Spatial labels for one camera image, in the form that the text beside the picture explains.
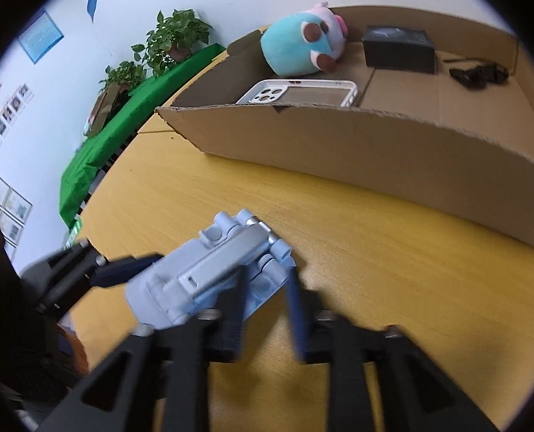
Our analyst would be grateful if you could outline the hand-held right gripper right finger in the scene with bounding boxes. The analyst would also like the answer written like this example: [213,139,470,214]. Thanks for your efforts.
[287,266,497,432]

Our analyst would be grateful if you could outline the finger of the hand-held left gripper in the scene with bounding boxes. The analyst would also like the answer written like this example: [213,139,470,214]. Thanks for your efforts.
[37,238,165,313]

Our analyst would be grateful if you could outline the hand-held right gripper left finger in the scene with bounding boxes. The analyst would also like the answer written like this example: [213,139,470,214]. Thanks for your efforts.
[37,266,249,432]

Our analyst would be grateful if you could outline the grey folding phone stand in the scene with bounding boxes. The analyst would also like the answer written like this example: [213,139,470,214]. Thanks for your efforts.
[125,209,297,331]

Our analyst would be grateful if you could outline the brown cardboard box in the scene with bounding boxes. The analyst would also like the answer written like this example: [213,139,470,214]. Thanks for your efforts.
[155,5,534,253]

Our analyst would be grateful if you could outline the white phone case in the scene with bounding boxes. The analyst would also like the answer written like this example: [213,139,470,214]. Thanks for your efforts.
[236,79,359,109]

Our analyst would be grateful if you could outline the teal and pink plush toy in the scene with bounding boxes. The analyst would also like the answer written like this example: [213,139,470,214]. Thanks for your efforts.
[260,1,350,77]

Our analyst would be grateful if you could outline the black charger box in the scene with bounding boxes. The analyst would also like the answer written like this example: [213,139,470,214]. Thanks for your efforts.
[361,24,438,74]

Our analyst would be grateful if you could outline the black cable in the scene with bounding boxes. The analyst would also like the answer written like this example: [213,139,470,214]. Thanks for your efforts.
[442,56,510,88]

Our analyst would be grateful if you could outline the small potted green plant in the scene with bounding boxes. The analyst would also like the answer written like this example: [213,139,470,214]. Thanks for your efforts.
[99,60,147,95]

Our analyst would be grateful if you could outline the large potted green plant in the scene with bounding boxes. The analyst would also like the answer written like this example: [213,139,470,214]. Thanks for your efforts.
[132,9,214,77]

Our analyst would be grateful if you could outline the row of small wall photos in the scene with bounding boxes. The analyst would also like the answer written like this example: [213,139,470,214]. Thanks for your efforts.
[0,82,34,174]

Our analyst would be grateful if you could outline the blue framed wall poster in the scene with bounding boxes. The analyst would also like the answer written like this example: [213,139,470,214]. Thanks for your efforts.
[18,9,65,64]

